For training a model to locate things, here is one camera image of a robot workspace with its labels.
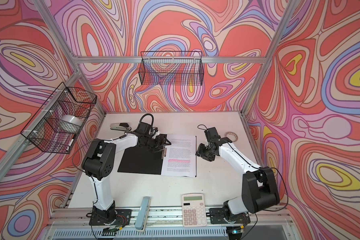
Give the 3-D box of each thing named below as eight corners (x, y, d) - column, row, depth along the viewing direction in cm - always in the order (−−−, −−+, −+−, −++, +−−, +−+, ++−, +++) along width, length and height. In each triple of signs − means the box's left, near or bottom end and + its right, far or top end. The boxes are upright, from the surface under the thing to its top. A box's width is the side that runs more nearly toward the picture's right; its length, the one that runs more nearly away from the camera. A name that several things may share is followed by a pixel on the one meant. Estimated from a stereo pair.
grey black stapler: (111, 132, 112) (108, 127, 107) (113, 127, 114) (110, 122, 109) (130, 132, 112) (128, 127, 107) (131, 127, 114) (129, 122, 109)
